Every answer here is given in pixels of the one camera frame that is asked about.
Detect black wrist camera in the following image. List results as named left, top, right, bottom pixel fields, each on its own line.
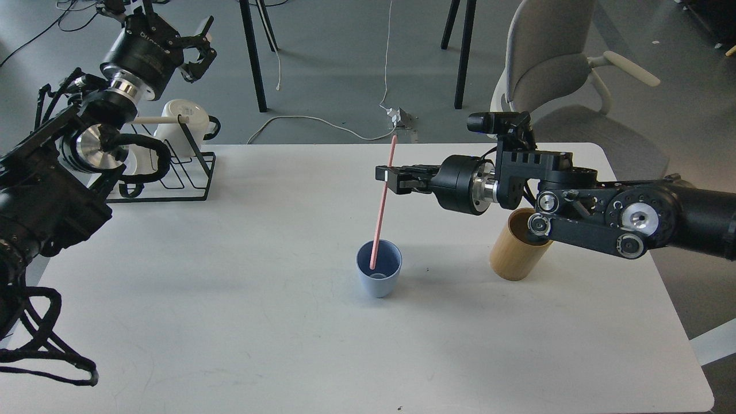
left=467, top=111, right=531, bottom=135

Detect thin white hanging cable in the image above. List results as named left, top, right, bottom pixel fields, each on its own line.
left=256, top=0, right=282, bottom=91

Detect white power cable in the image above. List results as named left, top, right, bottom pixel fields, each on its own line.
left=247, top=0, right=398, bottom=145

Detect white power plug adapter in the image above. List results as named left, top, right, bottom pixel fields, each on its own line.
left=386, top=107, right=415, bottom=129

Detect grey office chair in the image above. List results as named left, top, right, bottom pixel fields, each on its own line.
left=490, top=1, right=669, bottom=181

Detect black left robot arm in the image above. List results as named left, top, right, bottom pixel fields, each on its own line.
left=1, top=1, right=217, bottom=387

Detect blue plastic cup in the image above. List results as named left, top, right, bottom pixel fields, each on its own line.
left=356, top=239, right=403, bottom=298

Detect black wire cup rack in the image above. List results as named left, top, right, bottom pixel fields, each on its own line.
left=107, top=114, right=219, bottom=204

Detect white mug rear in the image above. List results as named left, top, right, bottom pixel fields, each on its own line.
left=153, top=100, right=221, bottom=158

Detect black table leg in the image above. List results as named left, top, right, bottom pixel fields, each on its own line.
left=440, top=1, right=477, bottom=110
left=237, top=1, right=279, bottom=113

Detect black table leg left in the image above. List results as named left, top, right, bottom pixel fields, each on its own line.
left=237, top=1, right=279, bottom=113

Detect black table leg right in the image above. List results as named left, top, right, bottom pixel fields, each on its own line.
left=440, top=1, right=477, bottom=110

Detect bamboo cylinder holder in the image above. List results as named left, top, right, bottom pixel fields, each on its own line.
left=489, top=208, right=553, bottom=281

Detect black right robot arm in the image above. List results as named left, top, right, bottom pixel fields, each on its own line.
left=375, top=112, right=735, bottom=261

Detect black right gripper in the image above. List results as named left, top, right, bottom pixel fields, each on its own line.
left=376, top=155, right=496, bottom=215

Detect pink chopstick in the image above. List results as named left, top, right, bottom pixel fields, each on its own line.
left=370, top=134, right=397, bottom=271

